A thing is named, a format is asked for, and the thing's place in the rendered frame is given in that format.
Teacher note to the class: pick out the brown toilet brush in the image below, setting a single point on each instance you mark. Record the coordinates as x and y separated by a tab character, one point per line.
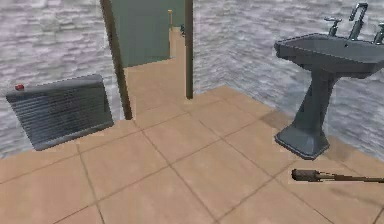
306	175

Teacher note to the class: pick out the grey ribbed radiator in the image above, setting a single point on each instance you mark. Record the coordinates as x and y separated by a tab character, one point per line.
60	111

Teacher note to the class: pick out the grey pedestal sink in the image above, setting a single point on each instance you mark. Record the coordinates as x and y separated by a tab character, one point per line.
313	110

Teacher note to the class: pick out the grey sink faucet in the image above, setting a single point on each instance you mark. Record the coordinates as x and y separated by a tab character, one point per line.
356	23

